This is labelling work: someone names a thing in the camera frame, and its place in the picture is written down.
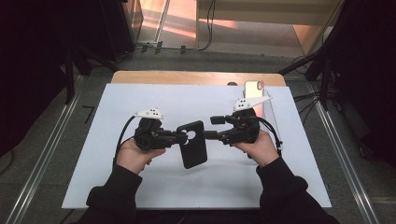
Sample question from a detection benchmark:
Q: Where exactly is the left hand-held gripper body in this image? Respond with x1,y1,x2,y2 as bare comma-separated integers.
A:
133,106,176,152

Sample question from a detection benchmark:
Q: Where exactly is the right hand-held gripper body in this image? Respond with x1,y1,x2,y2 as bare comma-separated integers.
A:
221,95,274,147

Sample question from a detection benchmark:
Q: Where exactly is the black phone case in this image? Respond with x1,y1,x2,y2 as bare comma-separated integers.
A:
176,119,209,170

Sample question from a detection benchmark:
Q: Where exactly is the clear plastic tray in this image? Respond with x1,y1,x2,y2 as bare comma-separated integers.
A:
242,84,283,147

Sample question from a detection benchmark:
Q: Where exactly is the iridescent phone case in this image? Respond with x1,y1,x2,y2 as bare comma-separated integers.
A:
243,79,266,119

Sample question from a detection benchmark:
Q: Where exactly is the person's left hand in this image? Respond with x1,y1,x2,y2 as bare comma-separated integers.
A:
115,137,167,175

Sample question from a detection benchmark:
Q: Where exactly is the person's right hand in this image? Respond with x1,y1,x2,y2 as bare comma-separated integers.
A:
233,129,280,169

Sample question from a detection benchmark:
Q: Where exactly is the white board mat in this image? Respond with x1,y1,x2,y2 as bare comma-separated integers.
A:
61,82,332,210

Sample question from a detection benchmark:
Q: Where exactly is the black metal stand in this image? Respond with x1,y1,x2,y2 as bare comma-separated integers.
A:
62,40,120,105
277,43,332,112

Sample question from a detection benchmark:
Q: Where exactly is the dark cabinet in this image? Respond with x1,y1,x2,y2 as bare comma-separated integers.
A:
98,0,145,63

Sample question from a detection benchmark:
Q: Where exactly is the silver metal pole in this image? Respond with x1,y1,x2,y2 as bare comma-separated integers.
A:
153,0,172,45

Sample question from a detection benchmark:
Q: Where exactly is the left hand-held gripper black cable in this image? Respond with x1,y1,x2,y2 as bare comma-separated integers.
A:
112,115,138,166

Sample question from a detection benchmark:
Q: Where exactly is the hand-held gripper black cable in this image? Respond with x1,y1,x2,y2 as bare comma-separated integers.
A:
112,115,138,166
256,117,285,157

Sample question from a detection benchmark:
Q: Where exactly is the right hand-held gripper black cable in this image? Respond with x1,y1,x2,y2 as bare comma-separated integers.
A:
256,117,285,157

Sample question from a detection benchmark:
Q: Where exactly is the bundle of black floor cables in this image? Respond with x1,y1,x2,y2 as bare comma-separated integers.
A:
292,91,323,124

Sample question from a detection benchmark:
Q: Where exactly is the black hanging cable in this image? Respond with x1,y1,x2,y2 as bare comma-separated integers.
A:
197,0,218,52

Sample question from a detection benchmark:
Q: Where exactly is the metal floor rail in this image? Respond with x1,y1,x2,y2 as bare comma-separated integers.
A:
4,74,84,224
305,82,381,224

